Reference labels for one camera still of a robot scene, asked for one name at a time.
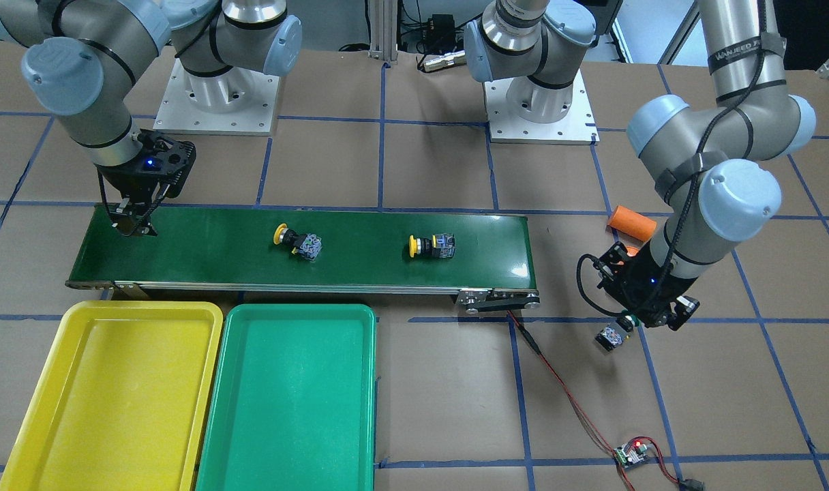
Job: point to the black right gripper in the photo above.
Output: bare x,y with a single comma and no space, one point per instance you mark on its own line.
124,183

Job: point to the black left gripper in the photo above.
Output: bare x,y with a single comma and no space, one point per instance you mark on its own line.
641,284

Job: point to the plain orange cylinder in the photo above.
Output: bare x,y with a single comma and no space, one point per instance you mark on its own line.
632,223

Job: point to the green push button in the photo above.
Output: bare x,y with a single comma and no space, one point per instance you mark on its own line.
613,335

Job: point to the yellow push button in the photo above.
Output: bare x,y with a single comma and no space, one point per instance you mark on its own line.
304,245
435,246

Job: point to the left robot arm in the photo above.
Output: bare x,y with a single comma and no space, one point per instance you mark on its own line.
705,165

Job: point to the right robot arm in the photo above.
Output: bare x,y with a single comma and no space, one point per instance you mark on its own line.
83,57

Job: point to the green conveyor belt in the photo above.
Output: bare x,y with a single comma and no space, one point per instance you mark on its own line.
485,261

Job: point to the small green circuit board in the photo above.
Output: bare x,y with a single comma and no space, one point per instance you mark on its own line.
632,454

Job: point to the yellow tray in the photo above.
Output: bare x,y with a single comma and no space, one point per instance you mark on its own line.
122,399

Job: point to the green tray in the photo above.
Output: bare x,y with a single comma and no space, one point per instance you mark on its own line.
293,405

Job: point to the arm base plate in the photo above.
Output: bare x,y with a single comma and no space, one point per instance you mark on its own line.
520,112
238,103

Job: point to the aluminium frame post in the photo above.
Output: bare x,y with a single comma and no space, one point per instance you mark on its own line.
383,30

